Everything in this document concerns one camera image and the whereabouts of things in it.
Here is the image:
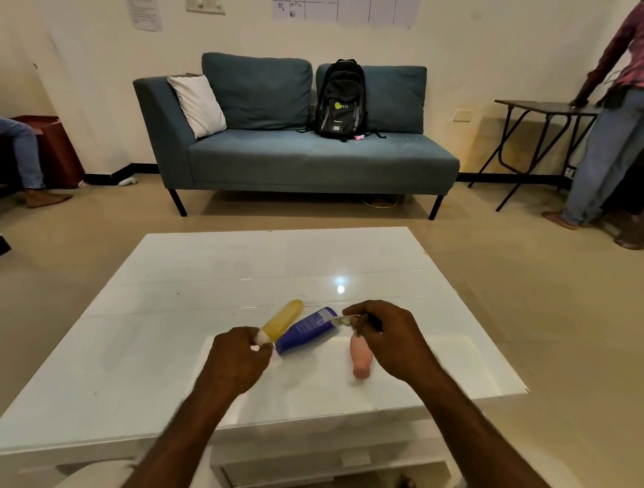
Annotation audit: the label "person's right forearm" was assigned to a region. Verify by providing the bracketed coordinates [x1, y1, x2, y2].
[402, 363, 552, 488]

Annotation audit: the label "white coffee table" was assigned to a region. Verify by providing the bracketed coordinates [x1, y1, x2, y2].
[0, 226, 529, 488]

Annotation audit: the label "black backpack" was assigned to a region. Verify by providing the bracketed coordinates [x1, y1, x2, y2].
[301, 59, 386, 143]

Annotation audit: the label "small blue back cushion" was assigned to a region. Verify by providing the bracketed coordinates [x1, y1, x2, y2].
[316, 63, 427, 135]

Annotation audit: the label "pink bottle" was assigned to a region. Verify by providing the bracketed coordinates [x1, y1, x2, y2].
[350, 333, 376, 380]

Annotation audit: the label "blue squeeze tube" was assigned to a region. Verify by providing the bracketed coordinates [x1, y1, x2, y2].
[274, 307, 339, 356]

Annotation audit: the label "brown wooden cabinet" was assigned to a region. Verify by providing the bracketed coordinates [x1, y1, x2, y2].
[10, 115, 86, 190]

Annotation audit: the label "white throw pillow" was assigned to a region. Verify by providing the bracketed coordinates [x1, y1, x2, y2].
[167, 75, 227, 139]

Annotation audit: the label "person's beige trousers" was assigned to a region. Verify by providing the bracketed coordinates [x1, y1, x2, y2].
[54, 459, 138, 488]

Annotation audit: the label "large blue back cushion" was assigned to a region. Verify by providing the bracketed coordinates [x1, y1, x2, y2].
[202, 52, 314, 131]

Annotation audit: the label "blue fabric sofa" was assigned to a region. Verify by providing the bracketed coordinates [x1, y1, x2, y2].
[133, 52, 461, 221]

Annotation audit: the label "white paper notice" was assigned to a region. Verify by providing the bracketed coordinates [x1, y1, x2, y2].
[127, 0, 164, 33]

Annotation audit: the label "white wall chart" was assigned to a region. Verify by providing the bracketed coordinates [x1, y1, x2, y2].
[272, 0, 422, 29]

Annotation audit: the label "person's left forearm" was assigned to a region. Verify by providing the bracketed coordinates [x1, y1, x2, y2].
[121, 382, 238, 488]

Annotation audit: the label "person's left hand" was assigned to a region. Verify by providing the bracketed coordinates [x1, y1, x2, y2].
[204, 326, 276, 398]

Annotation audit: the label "black folding table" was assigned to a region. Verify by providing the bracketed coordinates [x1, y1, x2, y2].
[468, 99, 602, 212]

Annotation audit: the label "person's right hand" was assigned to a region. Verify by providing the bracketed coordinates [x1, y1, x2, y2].
[342, 300, 444, 386]

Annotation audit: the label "yellow bottle with white cap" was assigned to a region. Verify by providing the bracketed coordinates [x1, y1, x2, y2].
[254, 299, 305, 349]

